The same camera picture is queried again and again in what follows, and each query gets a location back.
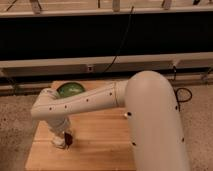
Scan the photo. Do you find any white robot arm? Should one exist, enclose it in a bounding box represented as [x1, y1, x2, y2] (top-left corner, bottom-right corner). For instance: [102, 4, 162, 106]
[31, 71, 190, 171]

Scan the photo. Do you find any white shelf rail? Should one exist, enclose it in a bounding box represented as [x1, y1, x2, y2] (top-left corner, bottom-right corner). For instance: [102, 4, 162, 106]
[0, 52, 213, 78]

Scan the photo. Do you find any black hanging cable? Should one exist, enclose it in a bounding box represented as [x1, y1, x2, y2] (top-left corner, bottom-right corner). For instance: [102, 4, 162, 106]
[101, 4, 136, 73]

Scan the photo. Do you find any green bowl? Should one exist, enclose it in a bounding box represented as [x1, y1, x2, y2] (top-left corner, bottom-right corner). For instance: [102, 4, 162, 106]
[57, 82, 85, 98]

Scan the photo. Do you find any wooden cutting board table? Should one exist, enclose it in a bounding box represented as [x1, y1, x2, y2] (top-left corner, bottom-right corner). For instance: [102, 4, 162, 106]
[26, 81, 135, 171]

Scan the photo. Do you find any red pepper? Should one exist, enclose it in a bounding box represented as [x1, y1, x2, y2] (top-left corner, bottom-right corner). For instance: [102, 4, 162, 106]
[64, 132, 73, 146]

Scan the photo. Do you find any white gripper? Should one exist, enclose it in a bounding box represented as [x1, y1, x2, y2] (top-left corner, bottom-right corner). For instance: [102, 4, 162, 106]
[48, 118, 72, 136]

